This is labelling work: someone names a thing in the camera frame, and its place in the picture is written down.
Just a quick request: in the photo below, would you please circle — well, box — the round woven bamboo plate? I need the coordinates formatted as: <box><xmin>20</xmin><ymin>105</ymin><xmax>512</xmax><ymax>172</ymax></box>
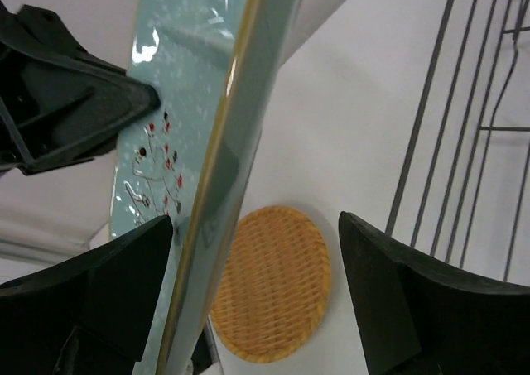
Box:
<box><xmin>210</xmin><ymin>205</ymin><xmax>331</xmax><ymax>363</ymax></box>

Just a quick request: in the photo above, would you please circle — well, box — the light green rectangular plate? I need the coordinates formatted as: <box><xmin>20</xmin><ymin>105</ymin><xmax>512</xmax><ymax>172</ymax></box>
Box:
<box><xmin>109</xmin><ymin>0</ymin><xmax>301</xmax><ymax>374</ymax></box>

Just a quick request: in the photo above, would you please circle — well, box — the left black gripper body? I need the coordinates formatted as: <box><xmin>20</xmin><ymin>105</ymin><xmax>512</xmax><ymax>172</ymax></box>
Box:
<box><xmin>0</xmin><ymin>0</ymin><xmax>90</xmax><ymax>175</ymax></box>

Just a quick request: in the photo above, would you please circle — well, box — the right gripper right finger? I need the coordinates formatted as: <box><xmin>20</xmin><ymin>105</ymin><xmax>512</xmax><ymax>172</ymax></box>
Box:
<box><xmin>338</xmin><ymin>211</ymin><xmax>529</xmax><ymax>374</ymax></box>

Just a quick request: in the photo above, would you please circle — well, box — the grey wire dish rack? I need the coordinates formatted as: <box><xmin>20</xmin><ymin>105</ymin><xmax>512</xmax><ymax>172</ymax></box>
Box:
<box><xmin>385</xmin><ymin>0</ymin><xmax>529</xmax><ymax>285</ymax></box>

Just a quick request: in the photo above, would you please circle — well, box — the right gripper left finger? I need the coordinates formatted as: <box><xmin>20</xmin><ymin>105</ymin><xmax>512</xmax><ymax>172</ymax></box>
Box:
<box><xmin>1</xmin><ymin>215</ymin><xmax>173</xmax><ymax>374</ymax></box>

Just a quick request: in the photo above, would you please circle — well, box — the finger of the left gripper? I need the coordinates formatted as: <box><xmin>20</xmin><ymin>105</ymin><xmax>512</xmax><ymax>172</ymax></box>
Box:
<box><xmin>7</xmin><ymin>50</ymin><xmax>161</xmax><ymax>176</ymax></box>

